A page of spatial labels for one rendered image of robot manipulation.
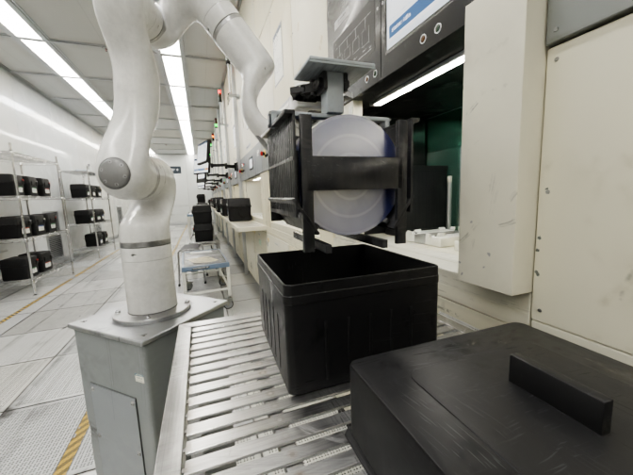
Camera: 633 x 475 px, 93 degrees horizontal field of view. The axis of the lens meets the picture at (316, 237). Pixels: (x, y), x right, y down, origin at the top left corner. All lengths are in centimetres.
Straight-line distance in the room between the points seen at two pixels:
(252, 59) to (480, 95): 51
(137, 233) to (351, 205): 55
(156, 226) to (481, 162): 75
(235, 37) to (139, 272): 61
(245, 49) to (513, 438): 84
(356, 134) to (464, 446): 43
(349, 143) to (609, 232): 40
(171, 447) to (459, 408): 34
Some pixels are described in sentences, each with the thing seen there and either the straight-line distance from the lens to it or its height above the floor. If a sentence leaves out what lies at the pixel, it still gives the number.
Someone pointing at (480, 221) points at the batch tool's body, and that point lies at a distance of 66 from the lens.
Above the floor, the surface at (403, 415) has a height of 86.
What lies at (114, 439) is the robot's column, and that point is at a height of 47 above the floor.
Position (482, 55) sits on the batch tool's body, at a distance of 70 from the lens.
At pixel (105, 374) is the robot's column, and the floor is 65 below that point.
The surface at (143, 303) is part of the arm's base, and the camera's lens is 90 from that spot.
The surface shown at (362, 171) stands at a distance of 51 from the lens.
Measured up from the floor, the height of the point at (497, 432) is 86.
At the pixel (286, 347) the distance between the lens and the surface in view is 48.
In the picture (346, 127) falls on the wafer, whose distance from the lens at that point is 53.
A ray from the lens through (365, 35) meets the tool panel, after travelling 119.
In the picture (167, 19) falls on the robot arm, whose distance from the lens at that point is 102.
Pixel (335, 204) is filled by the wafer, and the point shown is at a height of 104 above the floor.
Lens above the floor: 106
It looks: 8 degrees down
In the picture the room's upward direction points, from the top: 2 degrees counter-clockwise
